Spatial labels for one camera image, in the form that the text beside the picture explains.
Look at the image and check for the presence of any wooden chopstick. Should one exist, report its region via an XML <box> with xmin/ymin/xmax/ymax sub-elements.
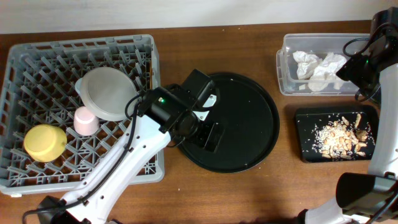
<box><xmin>150</xmin><ymin>62</ymin><xmax>155</xmax><ymax>90</ymax></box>

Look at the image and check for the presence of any white round plate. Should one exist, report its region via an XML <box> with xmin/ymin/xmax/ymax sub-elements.
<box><xmin>75</xmin><ymin>67</ymin><xmax>138</xmax><ymax>121</ymax></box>

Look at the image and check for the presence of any small white napkin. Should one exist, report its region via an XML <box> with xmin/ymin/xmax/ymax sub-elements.
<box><xmin>293</xmin><ymin>51</ymin><xmax>323</xmax><ymax>80</ymax></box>

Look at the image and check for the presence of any pink cup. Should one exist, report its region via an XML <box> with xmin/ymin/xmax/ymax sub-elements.
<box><xmin>73</xmin><ymin>106</ymin><xmax>100</xmax><ymax>136</ymax></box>

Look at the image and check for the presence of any large white napkin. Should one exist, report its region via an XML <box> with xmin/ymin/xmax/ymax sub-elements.
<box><xmin>308</xmin><ymin>52</ymin><xmax>346</xmax><ymax>92</ymax></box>

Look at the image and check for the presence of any yellow bowl with food scraps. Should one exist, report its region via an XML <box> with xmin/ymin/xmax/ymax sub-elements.
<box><xmin>23</xmin><ymin>124</ymin><xmax>67</xmax><ymax>162</ymax></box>

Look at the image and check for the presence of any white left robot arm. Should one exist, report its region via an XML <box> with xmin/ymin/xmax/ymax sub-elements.
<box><xmin>22</xmin><ymin>69</ymin><xmax>223</xmax><ymax>223</ymax></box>

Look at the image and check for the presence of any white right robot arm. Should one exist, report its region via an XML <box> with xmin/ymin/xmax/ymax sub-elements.
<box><xmin>295</xmin><ymin>7</ymin><xmax>397</xmax><ymax>223</ymax></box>

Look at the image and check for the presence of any grey dishwasher rack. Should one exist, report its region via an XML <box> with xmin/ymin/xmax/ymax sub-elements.
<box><xmin>1</xmin><ymin>34</ymin><xmax>160</xmax><ymax>197</ymax></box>

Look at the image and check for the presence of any round black tray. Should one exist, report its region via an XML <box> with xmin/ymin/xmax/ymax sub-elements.
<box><xmin>178</xmin><ymin>72</ymin><xmax>280</xmax><ymax>173</ymax></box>

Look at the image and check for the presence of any clear plastic bin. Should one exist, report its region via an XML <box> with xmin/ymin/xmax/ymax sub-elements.
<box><xmin>276</xmin><ymin>33</ymin><xmax>369</xmax><ymax>96</ymax></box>

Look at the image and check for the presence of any pile of food scraps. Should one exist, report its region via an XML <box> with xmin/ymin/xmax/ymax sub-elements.
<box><xmin>311</xmin><ymin>113</ymin><xmax>376</xmax><ymax>161</ymax></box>

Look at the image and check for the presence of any black rectangular tray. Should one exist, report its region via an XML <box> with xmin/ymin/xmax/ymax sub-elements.
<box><xmin>294</xmin><ymin>105</ymin><xmax>379</xmax><ymax>163</ymax></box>

